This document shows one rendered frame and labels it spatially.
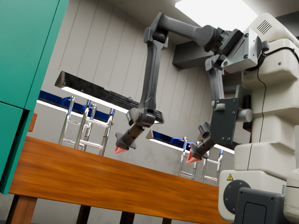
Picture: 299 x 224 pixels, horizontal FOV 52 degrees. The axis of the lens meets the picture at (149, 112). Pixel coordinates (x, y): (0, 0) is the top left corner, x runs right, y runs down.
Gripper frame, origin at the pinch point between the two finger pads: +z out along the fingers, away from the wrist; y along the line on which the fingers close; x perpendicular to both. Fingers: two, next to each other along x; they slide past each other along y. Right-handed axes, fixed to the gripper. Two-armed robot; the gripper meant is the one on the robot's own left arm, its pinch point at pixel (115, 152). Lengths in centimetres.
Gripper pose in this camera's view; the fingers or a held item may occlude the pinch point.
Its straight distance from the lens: 147.3
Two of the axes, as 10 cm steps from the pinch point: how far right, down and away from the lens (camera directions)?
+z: -6.0, 6.6, 4.5
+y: -7.7, -3.2, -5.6
